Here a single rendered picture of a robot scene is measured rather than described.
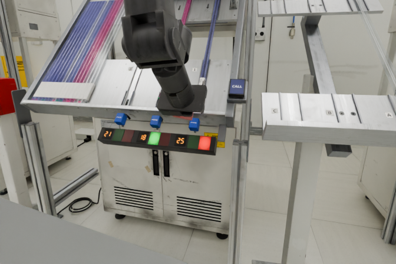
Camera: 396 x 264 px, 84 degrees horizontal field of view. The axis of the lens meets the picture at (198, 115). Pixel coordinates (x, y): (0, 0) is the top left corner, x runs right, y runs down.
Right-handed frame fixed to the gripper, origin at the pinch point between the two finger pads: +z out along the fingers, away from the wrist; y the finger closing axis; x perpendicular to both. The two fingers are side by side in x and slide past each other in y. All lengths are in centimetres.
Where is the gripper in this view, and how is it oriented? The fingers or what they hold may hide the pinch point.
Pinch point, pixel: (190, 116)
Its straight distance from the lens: 54.9
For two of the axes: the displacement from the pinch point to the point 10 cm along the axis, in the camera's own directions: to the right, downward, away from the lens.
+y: -9.7, -0.6, 2.3
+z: 1.8, 4.7, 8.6
